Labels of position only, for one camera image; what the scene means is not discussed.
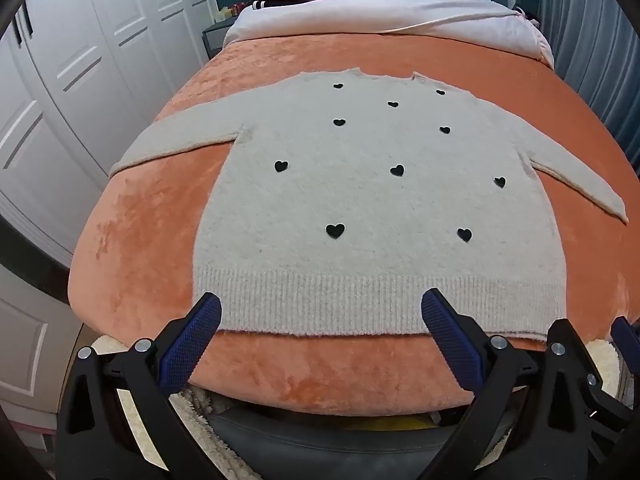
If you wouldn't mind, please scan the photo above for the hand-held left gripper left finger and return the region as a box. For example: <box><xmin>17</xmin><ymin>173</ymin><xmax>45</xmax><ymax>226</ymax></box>
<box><xmin>54</xmin><ymin>291</ymin><xmax>223</xmax><ymax>480</ymax></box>

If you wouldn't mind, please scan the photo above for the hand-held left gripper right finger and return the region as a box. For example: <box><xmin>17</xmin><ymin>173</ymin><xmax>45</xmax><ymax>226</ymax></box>
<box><xmin>421</xmin><ymin>288</ymin><xmax>591</xmax><ymax>480</ymax></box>

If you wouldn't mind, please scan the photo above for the white wardrobe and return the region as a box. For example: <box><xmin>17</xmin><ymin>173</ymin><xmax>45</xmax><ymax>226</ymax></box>
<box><xmin>0</xmin><ymin>0</ymin><xmax>221</xmax><ymax>411</ymax></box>

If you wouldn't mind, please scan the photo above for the dark grey cloth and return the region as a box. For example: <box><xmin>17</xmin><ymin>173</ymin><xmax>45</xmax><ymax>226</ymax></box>
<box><xmin>207</xmin><ymin>402</ymin><xmax>506</xmax><ymax>480</ymax></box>

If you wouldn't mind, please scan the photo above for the orange plush blanket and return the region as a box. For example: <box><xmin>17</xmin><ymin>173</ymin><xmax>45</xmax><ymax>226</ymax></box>
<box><xmin>67</xmin><ymin>30</ymin><xmax>640</xmax><ymax>418</ymax></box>

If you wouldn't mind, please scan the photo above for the grey-blue curtain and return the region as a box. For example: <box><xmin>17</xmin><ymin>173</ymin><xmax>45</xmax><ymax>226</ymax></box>
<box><xmin>540</xmin><ymin>0</ymin><xmax>640</xmax><ymax>171</ymax></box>

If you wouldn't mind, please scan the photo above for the beige sweater with black hearts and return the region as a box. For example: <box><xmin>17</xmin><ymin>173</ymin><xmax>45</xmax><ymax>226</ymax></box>
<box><xmin>110</xmin><ymin>67</ymin><xmax>629</xmax><ymax>342</ymax></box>

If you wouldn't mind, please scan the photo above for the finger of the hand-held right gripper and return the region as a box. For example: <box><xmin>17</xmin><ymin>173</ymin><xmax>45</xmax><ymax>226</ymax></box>
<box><xmin>611</xmin><ymin>316</ymin><xmax>640</xmax><ymax>360</ymax></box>
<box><xmin>547</xmin><ymin>317</ymin><xmax>640</xmax><ymax>441</ymax></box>

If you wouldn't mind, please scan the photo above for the blue nightstand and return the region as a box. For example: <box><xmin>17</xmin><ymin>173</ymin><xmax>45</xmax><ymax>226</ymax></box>
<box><xmin>202</xmin><ymin>12</ymin><xmax>238</xmax><ymax>61</ymax></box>

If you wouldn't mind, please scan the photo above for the white fluffy cover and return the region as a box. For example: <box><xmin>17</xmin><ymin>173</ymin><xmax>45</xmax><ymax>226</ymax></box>
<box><xmin>92</xmin><ymin>334</ymin><xmax>622</xmax><ymax>466</ymax></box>

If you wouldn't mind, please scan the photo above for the white duvet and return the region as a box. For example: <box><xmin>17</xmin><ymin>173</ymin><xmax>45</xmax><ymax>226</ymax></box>
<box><xmin>222</xmin><ymin>0</ymin><xmax>555</xmax><ymax>68</ymax></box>

